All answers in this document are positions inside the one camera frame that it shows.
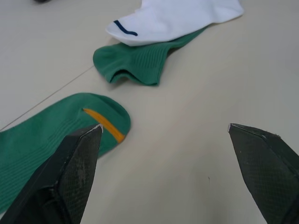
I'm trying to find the plain green sock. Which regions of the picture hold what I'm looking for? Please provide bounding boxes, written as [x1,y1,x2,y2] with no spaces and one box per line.
[93,26,210,86]

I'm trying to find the green sock with yellow stripe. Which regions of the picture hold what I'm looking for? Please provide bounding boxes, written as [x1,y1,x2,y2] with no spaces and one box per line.
[0,92,131,213]

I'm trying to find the white sock with navy stripe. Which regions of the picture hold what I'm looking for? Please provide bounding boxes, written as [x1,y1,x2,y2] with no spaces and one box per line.
[105,0,244,47]

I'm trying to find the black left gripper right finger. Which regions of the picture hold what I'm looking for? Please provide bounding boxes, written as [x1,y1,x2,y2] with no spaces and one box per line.
[228,123,299,224]

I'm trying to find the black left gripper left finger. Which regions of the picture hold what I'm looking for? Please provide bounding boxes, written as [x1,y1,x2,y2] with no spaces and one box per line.
[0,123,104,224]

